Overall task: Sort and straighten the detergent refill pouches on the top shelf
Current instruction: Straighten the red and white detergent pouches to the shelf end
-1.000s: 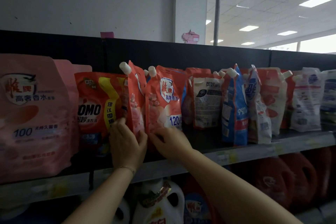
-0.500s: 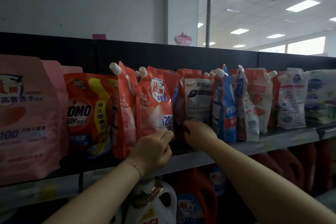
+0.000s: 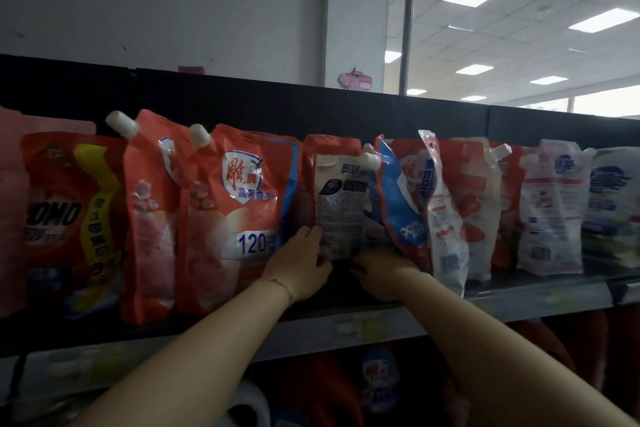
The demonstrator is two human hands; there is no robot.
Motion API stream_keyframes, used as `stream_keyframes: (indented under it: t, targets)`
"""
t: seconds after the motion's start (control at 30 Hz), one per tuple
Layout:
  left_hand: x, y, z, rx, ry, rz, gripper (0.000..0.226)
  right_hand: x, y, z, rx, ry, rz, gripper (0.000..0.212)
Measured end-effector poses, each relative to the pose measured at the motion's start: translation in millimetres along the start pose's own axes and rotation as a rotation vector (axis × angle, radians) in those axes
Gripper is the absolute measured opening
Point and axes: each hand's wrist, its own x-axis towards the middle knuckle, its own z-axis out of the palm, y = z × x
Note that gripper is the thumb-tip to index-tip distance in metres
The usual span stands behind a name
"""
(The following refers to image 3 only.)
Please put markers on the person's left hand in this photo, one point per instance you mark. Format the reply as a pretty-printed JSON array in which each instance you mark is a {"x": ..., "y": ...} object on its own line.
[{"x": 300, "y": 266}]

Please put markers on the person's right hand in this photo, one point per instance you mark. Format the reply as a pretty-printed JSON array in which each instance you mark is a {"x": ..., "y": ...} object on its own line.
[{"x": 387, "y": 274}]

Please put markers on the blue Diao detergent pouch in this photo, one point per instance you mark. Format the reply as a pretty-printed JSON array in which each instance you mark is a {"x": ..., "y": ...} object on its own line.
[
  {"x": 400, "y": 211},
  {"x": 295, "y": 166}
]

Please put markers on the white red Chaoneng pouch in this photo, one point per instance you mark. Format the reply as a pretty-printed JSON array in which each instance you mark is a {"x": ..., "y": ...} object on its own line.
[{"x": 480, "y": 211}]

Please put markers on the dark metal shelf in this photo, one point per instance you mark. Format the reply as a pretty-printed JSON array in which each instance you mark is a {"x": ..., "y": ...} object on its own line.
[{"x": 250, "y": 101}]

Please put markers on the group of Chaoneng floral pouches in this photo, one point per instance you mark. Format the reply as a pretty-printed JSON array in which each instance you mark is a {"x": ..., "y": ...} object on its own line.
[{"x": 550, "y": 211}]

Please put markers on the orange OMO detergent pouches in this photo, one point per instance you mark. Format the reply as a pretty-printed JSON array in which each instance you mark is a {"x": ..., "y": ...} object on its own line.
[{"x": 55, "y": 176}]

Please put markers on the person's left forearm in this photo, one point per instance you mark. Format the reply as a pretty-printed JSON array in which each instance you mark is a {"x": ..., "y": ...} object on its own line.
[{"x": 175, "y": 366}]

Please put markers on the person's right forearm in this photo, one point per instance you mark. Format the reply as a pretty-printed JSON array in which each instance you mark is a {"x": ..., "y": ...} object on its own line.
[{"x": 500, "y": 356}]

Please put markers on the row of coloured detergent jugs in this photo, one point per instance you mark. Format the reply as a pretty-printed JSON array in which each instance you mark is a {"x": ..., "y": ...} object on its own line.
[{"x": 325, "y": 391}]

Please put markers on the white detergent jug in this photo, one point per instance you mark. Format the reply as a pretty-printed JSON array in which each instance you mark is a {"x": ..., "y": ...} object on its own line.
[{"x": 245, "y": 406}]

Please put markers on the yellow price label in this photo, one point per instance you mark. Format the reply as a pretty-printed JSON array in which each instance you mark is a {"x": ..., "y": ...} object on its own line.
[
  {"x": 360, "y": 327},
  {"x": 85, "y": 362}
]

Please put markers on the pink bagged item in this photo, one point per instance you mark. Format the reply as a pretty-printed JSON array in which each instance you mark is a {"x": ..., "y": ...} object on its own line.
[{"x": 355, "y": 80}]

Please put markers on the pink sticky note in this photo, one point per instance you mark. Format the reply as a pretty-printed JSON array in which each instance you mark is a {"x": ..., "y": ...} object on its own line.
[{"x": 191, "y": 70}]

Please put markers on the grey vertical pole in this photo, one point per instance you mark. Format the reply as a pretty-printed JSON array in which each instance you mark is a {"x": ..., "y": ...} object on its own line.
[{"x": 409, "y": 16}]

